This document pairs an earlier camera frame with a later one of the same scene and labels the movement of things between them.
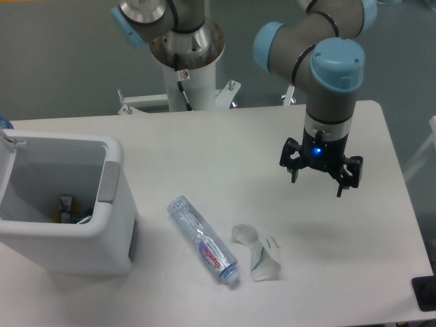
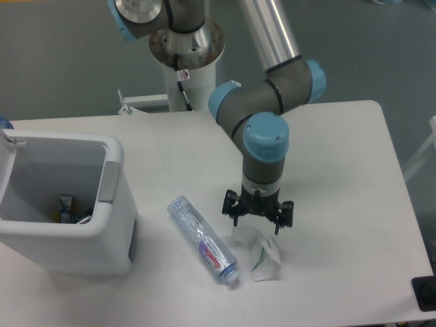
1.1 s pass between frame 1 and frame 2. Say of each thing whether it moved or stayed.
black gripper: moved
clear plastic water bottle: stayed
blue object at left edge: stayed
